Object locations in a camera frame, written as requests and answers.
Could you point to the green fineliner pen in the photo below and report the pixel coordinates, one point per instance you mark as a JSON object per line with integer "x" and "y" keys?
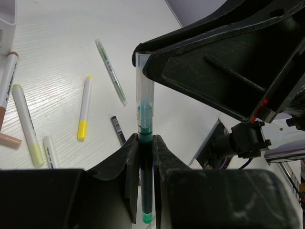
{"x": 145, "y": 135}

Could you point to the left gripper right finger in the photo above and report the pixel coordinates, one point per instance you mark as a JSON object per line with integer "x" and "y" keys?
{"x": 186, "y": 198}

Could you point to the brown tipped white marker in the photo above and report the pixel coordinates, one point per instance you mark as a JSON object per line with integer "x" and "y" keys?
{"x": 6, "y": 82}

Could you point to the white marker pen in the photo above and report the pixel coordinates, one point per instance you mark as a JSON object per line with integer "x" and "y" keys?
{"x": 50, "y": 151}

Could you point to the clear green gel pen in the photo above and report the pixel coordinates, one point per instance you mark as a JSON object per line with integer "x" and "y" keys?
{"x": 111, "y": 72}

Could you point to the clear pen cap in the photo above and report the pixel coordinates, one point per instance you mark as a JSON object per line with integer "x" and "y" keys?
{"x": 144, "y": 95}

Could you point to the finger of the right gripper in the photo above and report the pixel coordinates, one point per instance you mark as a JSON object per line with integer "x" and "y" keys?
{"x": 230, "y": 12}
{"x": 249, "y": 69}

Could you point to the pale yellow white marker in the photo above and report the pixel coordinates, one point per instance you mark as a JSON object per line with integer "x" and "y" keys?
{"x": 27, "y": 126}

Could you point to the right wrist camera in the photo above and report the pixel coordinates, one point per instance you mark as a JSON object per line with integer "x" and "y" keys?
{"x": 246, "y": 140}

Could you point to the white three-compartment organizer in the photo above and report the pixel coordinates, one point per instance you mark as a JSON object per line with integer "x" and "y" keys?
{"x": 8, "y": 20}

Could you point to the peach tipped white marker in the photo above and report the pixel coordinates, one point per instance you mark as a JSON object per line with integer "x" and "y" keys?
{"x": 9, "y": 141}

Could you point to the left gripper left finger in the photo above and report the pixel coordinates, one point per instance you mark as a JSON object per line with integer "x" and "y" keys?
{"x": 103, "y": 197}

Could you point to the yellow capped white marker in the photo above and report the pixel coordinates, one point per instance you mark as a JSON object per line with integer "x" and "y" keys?
{"x": 85, "y": 104}

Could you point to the black pen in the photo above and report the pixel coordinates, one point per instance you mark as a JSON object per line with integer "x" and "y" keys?
{"x": 118, "y": 130}

